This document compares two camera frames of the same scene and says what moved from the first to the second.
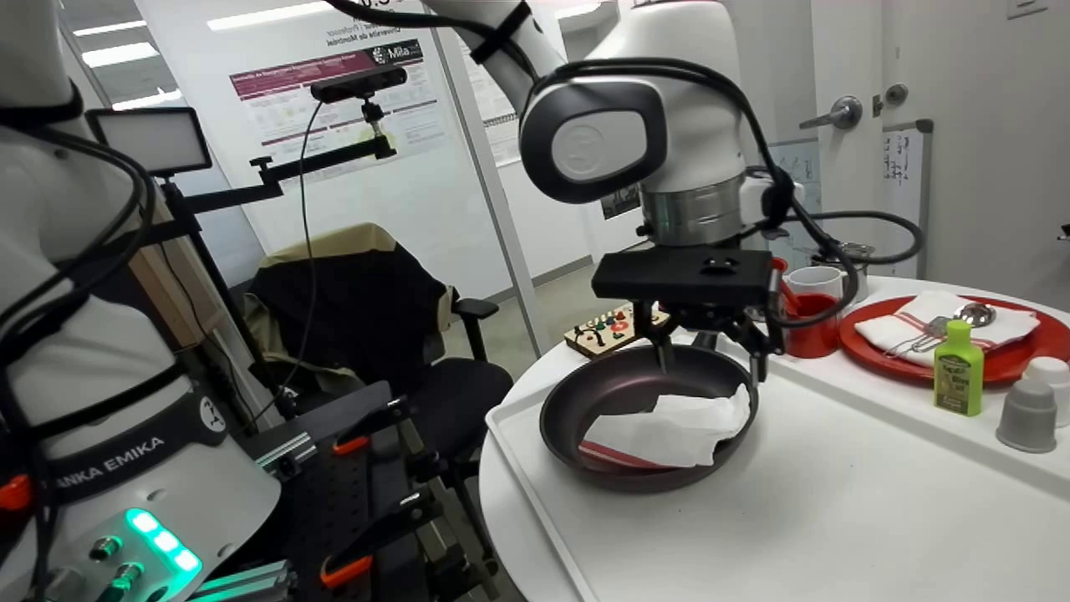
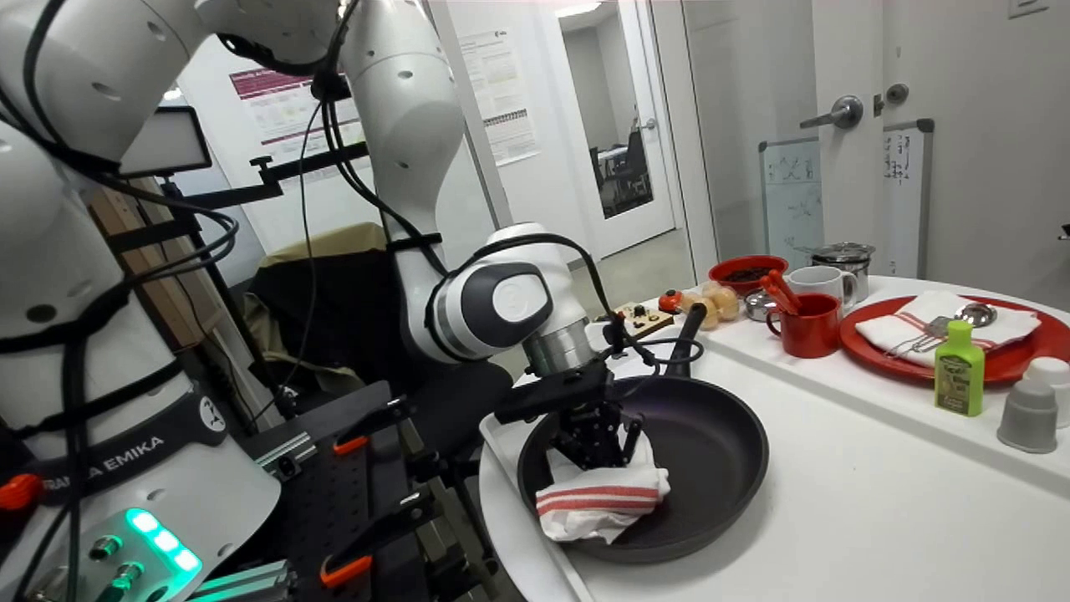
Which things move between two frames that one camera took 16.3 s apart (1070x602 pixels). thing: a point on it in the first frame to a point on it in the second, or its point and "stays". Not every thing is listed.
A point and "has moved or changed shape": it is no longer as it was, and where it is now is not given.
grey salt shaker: [1028, 418] stays
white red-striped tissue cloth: [675, 433] to [604, 500]
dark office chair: [354, 305] stays
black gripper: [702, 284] to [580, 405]
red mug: [812, 326] stays
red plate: [1000, 363] stays
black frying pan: [613, 379] has moved or changed shape
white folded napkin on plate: [919, 322] stays
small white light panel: [162, 137] stays
